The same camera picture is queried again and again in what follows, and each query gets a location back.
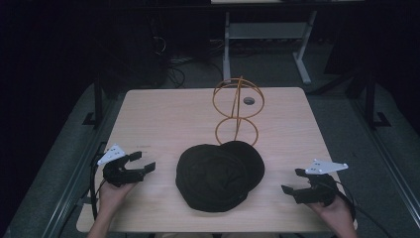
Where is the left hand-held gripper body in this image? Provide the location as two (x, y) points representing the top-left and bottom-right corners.
(97, 143), (147, 188)

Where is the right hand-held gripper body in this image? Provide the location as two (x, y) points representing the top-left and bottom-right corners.
(292, 158), (350, 207)

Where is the black hat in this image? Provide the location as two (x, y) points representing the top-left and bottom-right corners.
(174, 140), (266, 213)

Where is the orange wire hat stand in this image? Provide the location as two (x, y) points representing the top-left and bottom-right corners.
(212, 75), (265, 148)

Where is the person's left hand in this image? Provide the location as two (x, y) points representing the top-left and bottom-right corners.
(98, 180), (137, 216)

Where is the person's right hand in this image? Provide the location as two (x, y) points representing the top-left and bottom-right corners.
(306, 197), (357, 231)

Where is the dark computer tower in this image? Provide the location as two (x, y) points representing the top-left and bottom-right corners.
(107, 11), (171, 88)

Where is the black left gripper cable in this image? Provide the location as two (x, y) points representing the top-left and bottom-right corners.
(89, 141), (108, 221)

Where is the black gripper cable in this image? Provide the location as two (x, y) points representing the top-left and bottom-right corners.
(89, 141), (108, 221)
(336, 184), (395, 238)

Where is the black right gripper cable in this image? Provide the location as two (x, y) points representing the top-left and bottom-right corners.
(336, 184), (395, 238)

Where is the black metal stand post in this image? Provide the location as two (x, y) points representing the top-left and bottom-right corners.
(364, 73), (392, 131)
(81, 73), (105, 127)

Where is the tangle of floor cables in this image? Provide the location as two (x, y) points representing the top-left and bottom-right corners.
(150, 34), (226, 89)

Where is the grey metal desk frame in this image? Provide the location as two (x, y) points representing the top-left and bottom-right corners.
(222, 10), (319, 85)

